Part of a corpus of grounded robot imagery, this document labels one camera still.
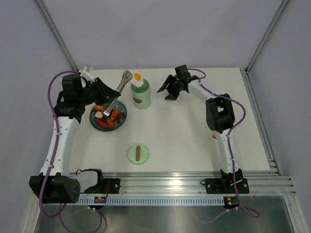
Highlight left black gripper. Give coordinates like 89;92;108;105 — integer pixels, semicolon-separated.
78;78;121;106

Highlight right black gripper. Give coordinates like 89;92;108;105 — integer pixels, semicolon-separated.
158;74;182;101

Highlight green cylindrical lunch container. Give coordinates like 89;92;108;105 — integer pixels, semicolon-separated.
131;79;151;110

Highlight toy fried egg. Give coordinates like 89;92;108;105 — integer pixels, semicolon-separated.
132;70;144;87

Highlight metal tongs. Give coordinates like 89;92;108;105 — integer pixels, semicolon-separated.
102;69;133;117

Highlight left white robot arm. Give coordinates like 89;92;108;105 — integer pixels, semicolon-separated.
29;71;121;204

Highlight toy orange nugget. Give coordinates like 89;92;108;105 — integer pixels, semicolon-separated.
93;105;104;111

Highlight toy white cheese cube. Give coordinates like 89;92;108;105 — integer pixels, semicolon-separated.
95;111;103;118

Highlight toy orange carrot piece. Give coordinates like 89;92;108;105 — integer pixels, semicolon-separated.
110;109;119;121

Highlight dark teal plate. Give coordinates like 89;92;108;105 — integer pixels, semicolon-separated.
89;101;127;132

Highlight toy brown mushroom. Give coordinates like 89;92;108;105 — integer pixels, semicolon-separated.
117;113;126;123

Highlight green round lid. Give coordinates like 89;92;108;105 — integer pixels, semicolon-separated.
127;144;149;165

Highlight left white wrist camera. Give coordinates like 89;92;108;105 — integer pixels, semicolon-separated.
78;65;94;82

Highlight left aluminium frame post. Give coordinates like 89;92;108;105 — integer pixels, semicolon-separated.
34;0;78;71

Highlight aluminium frame post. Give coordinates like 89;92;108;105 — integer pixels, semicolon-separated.
34;0;78;71
245;0;291;74

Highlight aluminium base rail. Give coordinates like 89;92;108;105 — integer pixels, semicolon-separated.
68;171;297;197

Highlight white slotted cable duct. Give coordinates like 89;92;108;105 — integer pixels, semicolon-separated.
76;196;225;206

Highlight right aluminium frame post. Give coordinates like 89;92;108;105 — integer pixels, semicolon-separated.
245;0;291;74

